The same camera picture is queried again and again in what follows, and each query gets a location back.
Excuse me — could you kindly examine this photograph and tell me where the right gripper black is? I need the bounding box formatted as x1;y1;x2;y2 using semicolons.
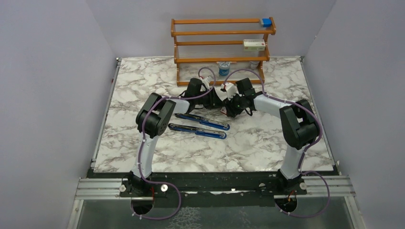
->
222;92;245;118

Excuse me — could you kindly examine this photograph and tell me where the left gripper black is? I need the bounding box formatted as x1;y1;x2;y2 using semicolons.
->
194;87;223;109

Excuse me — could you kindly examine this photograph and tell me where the blue stapler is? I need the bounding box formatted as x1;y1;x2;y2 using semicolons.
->
168;113;230;139

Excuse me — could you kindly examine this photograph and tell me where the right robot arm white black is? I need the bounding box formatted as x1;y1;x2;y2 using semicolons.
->
221;78;321;194

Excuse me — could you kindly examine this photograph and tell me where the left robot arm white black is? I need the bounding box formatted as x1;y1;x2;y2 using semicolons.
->
128;76;221;196

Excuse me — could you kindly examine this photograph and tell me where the orange wooden shelf rack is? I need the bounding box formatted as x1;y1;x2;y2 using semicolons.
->
171;17;277;86

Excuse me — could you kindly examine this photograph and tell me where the blue white cup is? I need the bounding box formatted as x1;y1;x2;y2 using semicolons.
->
218;62;231;76

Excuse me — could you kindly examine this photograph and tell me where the white small jar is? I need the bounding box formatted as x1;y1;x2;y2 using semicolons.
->
250;61;260;69

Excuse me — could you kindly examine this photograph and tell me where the white green carton box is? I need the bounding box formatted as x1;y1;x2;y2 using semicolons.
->
243;39;266;52

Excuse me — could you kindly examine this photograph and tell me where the blue box on top shelf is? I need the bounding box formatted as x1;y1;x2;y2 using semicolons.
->
260;18;273;28

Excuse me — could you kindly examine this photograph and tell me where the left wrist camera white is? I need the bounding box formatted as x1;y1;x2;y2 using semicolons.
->
202;76;213;91

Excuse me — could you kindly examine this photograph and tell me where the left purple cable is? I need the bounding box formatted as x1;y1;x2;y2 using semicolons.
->
130;67;217;221

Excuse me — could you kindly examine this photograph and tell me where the purple cable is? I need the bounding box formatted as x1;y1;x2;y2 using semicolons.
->
223;69;330;219
130;67;217;221

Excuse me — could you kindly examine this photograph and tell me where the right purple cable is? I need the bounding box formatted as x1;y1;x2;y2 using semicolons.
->
223;69;330;219

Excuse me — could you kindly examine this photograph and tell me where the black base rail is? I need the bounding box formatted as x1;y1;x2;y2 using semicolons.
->
75;172;356;208

